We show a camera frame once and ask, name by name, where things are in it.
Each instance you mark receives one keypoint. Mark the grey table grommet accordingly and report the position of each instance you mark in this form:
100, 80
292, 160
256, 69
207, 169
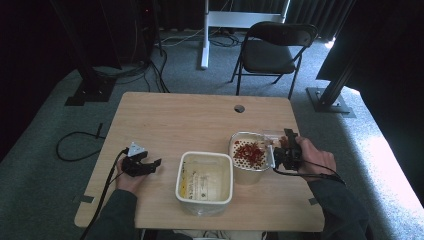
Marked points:
239, 108

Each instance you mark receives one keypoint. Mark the round container with white strainer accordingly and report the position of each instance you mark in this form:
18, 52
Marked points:
248, 166

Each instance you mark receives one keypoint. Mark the person's right hand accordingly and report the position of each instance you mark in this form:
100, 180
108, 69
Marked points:
316, 160

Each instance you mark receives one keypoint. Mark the pile of red dried berries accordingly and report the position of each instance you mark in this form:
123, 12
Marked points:
249, 154

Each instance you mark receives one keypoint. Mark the white desk frame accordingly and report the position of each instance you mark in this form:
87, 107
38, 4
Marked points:
213, 20

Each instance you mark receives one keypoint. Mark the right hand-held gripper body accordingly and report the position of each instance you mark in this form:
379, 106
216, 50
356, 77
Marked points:
287, 158

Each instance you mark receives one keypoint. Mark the black metal stand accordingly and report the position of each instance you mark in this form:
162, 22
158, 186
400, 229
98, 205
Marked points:
328, 98
90, 83

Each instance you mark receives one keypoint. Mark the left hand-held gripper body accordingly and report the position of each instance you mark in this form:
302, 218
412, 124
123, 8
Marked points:
133, 163

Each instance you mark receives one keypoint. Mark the white square plastic container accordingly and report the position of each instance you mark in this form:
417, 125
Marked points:
205, 181

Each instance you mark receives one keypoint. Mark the person's left hand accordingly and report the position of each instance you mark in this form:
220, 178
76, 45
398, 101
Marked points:
128, 183

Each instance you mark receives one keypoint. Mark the black folding chair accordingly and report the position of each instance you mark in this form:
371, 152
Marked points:
270, 55

